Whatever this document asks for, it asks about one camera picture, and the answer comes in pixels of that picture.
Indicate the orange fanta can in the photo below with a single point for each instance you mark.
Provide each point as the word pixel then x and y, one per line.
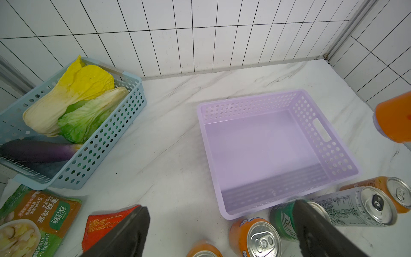
pixel 392 118
pixel 254 237

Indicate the yellow toy cabbage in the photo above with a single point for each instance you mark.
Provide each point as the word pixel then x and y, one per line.
pixel 79 82

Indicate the purple perforated plastic basket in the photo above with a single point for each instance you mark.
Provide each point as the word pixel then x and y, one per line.
pixel 268 149

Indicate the orange Fanta can front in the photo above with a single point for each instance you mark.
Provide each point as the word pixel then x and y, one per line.
pixel 254 237

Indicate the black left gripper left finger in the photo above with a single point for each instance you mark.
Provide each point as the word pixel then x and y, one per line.
pixel 126 239

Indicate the green Sprite can small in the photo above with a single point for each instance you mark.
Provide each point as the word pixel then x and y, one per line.
pixel 290 220

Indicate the green food packet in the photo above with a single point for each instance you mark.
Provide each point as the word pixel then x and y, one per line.
pixel 34 223

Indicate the purple toy eggplant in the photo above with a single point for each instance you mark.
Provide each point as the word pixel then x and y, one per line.
pixel 32 151

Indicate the orange Schweppes can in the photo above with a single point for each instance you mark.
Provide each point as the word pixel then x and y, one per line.
pixel 395 188

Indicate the green toy lettuce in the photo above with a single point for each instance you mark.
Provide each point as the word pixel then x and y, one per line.
pixel 83 118

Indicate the red snack packet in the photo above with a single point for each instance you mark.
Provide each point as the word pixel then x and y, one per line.
pixel 98 226

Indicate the white Monster can front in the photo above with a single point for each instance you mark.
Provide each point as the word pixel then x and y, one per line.
pixel 364 206

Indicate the blue perforated plastic basket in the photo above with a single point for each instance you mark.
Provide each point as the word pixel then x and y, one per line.
pixel 75 172

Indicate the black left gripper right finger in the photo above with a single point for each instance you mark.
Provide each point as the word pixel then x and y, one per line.
pixel 318 237

